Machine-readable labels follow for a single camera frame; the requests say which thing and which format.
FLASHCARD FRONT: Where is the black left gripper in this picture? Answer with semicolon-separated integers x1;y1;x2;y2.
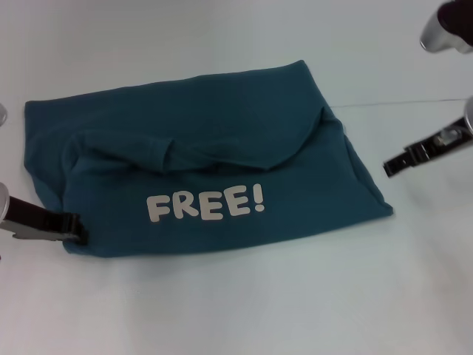
1;195;90;246

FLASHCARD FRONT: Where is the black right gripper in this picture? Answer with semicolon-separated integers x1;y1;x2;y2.
383;117;473;179

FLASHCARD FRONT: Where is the teal blue shirt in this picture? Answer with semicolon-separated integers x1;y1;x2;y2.
24;58;395;260

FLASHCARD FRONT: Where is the metal right wrist connector plug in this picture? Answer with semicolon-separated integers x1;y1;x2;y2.
435;127;460;148

